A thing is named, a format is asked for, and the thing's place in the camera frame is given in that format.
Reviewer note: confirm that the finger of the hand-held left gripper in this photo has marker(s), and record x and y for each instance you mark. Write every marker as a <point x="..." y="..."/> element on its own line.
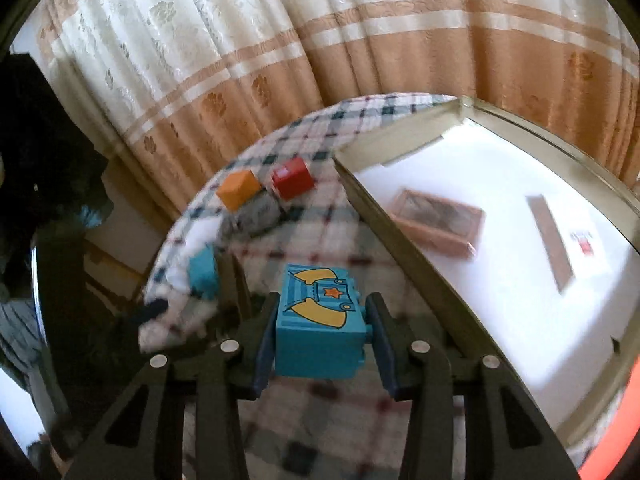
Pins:
<point x="235" y="290"/>
<point x="150" y="311"/>

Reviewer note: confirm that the small red white card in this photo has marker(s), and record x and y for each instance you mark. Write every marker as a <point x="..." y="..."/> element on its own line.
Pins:
<point x="582" y="244"/>

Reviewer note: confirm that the blue printed toy block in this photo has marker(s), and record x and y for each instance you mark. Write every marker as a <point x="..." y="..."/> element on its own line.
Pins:
<point x="315" y="340"/>

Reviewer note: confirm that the cream and tan curtain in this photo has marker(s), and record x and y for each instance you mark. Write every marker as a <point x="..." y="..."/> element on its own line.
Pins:
<point x="200" y="35"/>

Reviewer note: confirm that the orange toy block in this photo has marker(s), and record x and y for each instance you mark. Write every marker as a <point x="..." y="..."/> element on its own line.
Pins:
<point x="239" y="190"/>

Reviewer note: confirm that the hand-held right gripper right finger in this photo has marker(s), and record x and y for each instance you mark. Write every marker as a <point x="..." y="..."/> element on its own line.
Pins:
<point x="385" y="355"/>

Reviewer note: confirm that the pink framed tile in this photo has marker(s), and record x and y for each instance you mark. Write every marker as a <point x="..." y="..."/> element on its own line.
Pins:
<point x="435" y="220"/>

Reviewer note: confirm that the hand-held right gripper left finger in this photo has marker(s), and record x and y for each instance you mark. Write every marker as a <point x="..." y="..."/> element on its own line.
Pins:
<point x="264" y="355"/>

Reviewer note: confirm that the red toy block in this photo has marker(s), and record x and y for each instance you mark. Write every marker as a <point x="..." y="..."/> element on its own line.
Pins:
<point x="294" y="180"/>

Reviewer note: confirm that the small plain blue toy block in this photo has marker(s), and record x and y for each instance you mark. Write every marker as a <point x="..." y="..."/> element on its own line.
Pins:
<point x="202" y="270"/>

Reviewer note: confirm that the mottled grey stone toy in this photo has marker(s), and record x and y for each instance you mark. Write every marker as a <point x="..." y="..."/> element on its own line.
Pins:
<point x="255" y="212"/>

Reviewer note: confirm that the orange-red cushion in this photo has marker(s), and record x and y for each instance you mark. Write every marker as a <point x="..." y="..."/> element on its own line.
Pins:
<point x="620" y="435"/>

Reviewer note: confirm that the white metal-rimmed tray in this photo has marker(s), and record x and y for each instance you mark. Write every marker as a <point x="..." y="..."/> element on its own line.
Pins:
<point x="500" y="320"/>

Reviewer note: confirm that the brown rectangular block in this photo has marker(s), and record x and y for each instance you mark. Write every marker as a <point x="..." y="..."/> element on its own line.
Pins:
<point x="550" y="240"/>

